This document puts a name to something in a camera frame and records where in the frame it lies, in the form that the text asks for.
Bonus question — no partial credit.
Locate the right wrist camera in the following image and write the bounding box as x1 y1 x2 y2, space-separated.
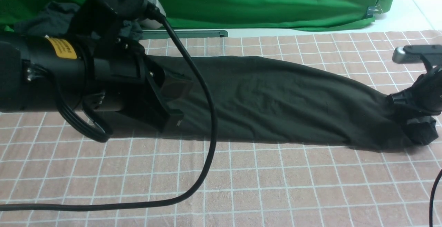
392 45 442 71

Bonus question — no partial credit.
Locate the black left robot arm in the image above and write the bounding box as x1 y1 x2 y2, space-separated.
1 31 193 142

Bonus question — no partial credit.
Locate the crumpled black garment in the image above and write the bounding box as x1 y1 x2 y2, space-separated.
9 1 143 41

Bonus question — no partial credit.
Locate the metal binder clip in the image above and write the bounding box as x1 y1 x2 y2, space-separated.
365 4 383 18

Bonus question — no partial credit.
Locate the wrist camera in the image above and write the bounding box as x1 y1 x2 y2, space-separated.
89 0 166 30
392 45 442 71

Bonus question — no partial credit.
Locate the black left camera cable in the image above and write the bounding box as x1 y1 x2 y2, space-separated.
0 11 219 212

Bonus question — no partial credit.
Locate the dark gray long-sleeve shirt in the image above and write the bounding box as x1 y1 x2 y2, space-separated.
104 55 439 150

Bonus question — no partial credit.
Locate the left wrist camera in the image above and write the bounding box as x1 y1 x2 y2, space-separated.
89 0 166 30

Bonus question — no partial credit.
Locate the pink checkered tablecloth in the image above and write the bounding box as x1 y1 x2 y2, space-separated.
0 30 441 227

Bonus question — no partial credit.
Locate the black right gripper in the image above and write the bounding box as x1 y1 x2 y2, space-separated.
387 67 442 146

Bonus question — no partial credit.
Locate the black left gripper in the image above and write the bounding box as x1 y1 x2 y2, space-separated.
83 38 193 132

